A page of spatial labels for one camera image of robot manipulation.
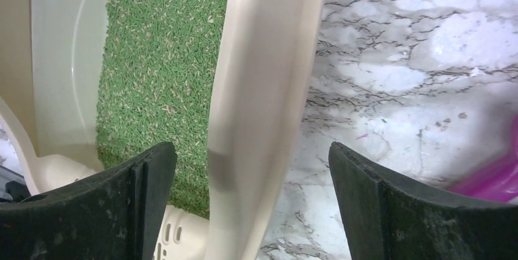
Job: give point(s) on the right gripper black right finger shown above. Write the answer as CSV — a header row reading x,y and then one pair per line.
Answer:
x,y
387,215

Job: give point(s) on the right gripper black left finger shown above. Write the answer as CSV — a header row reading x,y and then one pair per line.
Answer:
x,y
114,214

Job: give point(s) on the purple plastic litter scoop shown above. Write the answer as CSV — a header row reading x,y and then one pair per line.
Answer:
x,y
496,181

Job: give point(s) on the beige plastic litter box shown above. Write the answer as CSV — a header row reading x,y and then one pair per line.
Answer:
x,y
50,71

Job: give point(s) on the green litter pellets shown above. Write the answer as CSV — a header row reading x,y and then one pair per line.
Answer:
x,y
155,86

